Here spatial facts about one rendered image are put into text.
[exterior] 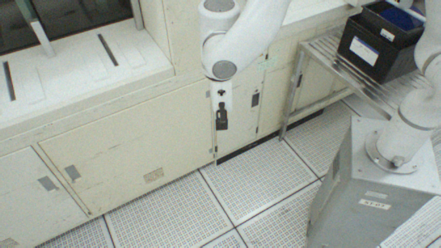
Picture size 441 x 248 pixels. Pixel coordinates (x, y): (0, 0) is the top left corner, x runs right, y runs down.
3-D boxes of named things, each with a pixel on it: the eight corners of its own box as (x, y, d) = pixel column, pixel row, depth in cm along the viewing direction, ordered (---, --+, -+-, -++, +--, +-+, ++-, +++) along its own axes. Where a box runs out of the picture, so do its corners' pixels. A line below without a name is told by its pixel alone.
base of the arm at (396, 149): (426, 180, 99) (460, 145, 85) (365, 167, 102) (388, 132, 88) (417, 135, 111) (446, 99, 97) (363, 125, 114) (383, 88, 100)
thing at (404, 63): (335, 50, 143) (346, 17, 130) (377, 34, 152) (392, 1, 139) (380, 86, 128) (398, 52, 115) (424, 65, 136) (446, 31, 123)
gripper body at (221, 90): (238, 80, 68) (236, 114, 77) (233, 52, 75) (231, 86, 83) (204, 82, 68) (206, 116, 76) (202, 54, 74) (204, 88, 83)
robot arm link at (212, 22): (241, 72, 67) (235, 46, 72) (244, 16, 56) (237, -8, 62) (201, 74, 66) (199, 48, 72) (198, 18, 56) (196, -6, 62)
